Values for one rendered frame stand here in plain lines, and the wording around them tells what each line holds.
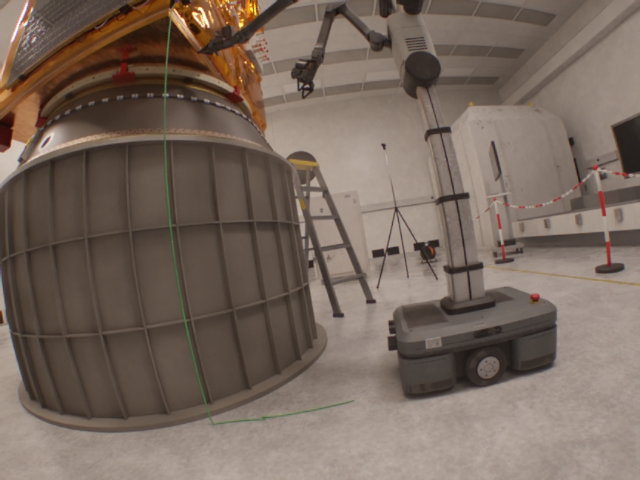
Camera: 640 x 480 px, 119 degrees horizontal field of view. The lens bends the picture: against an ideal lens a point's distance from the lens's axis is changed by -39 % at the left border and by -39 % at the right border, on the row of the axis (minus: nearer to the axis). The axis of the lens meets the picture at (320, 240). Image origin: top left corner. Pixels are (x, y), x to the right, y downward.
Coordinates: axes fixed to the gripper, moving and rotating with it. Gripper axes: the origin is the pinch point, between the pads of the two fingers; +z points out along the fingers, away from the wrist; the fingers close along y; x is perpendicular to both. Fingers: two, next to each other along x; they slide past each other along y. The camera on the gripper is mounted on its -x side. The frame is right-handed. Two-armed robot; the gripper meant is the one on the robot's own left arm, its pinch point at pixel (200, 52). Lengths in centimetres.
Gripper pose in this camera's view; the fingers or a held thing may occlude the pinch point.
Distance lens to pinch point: 186.3
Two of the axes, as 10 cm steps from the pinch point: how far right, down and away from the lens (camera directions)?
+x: 1.6, 9.9, -0.3
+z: -9.8, 1.6, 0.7
